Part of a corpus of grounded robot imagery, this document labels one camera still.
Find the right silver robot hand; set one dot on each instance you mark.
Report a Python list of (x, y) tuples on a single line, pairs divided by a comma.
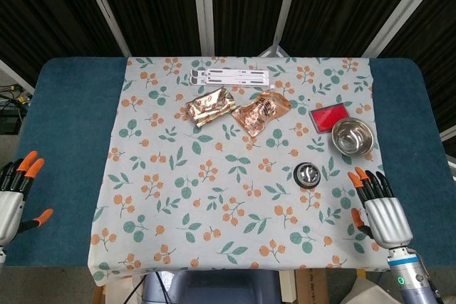
[(386, 218)]

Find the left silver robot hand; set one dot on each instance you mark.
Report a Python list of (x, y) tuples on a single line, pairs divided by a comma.
[(9, 204)]

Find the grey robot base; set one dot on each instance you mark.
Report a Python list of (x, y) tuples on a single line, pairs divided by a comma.
[(213, 288)]

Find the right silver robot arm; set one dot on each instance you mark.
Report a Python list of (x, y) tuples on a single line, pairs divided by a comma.
[(409, 275)]

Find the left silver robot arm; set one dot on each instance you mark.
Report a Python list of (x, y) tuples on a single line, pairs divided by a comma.
[(1, 254)]

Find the floral tablecloth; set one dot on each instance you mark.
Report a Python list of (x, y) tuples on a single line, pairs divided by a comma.
[(231, 176)]

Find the blue table mat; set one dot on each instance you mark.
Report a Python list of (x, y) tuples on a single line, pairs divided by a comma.
[(60, 140)]

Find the stainless steel bowl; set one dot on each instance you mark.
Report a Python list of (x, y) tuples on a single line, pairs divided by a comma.
[(352, 136)]

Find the red ink pad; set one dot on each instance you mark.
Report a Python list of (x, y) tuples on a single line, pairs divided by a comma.
[(329, 115)]

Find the copper foil snack packet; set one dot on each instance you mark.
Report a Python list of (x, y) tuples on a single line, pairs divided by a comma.
[(260, 111)]

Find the gold foil snack packet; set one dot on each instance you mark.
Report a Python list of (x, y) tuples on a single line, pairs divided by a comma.
[(211, 106)]

